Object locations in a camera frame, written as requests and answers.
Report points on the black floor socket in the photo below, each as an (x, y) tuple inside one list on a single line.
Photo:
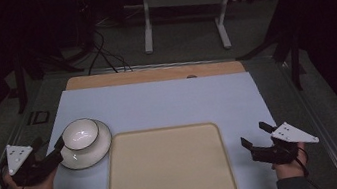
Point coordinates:
[(39, 117)]

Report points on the person's right hand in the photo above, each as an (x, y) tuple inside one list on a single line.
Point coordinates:
[(290, 167)]

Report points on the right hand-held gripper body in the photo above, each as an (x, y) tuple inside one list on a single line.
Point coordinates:
[(282, 145)]

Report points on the white bowl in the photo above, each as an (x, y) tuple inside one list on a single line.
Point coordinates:
[(80, 134)]

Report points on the white plate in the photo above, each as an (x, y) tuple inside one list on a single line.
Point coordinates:
[(96, 152)]

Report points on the black tripod stand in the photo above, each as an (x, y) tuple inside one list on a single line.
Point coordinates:
[(37, 63), (284, 47)]

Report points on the light blue mat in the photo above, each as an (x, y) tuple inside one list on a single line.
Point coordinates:
[(171, 104)]

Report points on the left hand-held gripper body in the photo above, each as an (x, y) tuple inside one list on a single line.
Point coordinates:
[(20, 163)]

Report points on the beige tray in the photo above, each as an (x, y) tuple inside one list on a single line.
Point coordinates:
[(168, 168)]

